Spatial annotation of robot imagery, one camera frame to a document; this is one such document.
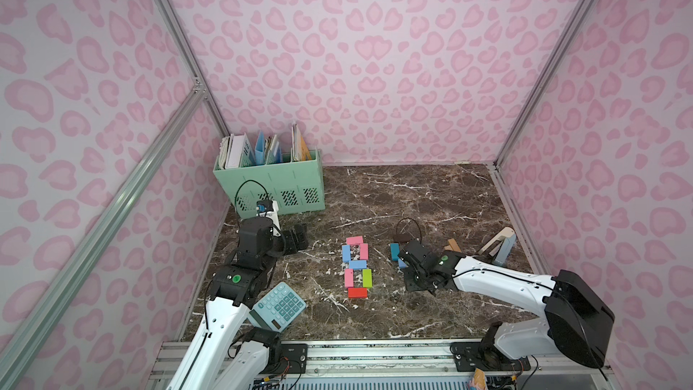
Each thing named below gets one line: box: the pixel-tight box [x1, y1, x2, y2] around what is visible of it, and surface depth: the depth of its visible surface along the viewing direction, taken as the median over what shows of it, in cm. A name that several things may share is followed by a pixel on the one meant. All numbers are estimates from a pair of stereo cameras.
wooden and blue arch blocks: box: [478, 226, 517, 267], surface depth 94 cm
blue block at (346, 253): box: [341, 243, 352, 262], surface depth 95 cm
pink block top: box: [346, 235, 364, 245], surface depth 97 cm
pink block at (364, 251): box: [359, 242, 370, 260], surface depth 95 cm
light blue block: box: [349, 260, 368, 270], surface depth 92 cm
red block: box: [348, 287, 368, 299], surface depth 86 cm
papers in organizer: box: [218, 121, 314, 170], surface depth 94 cm
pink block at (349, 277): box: [343, 268, 355, 288], surface depth 89 cm
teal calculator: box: [249, 281, 307, 334], surface depth 82 cm
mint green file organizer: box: [212, 130, 325, 217], surface depth 92 cm
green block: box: [361, 269, 373, 288], surface depth 89 cm
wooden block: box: [443, 238, 462, 253], surface depth 96 cm
